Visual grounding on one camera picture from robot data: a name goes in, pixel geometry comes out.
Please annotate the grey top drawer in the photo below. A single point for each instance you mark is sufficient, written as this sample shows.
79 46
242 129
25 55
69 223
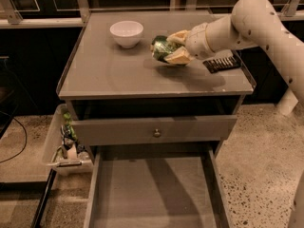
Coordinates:
140 130

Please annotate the white horizontal rail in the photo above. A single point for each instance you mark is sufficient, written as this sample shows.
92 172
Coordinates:
78 23

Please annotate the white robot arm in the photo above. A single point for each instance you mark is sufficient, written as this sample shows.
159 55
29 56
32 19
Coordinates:
261 167

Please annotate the green yellow sponge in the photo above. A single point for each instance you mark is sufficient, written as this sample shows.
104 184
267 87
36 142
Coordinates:
152 47

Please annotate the grey drawer cabinet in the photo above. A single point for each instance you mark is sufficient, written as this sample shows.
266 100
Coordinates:
106 81

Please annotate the green bag in bin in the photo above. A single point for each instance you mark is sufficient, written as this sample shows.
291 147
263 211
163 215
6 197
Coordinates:
67 129

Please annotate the clear plastic storage bin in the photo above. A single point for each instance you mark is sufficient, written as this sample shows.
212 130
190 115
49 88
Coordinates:
62 154

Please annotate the white ceramic bowl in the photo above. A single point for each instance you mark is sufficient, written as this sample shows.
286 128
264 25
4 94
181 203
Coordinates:
127 34

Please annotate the brass drawer knob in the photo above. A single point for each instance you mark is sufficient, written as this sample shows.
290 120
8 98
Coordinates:
157 133

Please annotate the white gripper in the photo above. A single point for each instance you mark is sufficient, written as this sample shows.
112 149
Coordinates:
197 42

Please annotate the green soda can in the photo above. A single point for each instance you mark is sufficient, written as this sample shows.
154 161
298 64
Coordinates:
162 48

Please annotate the grey open middle drawer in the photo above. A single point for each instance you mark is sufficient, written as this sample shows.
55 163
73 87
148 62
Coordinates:
168 185

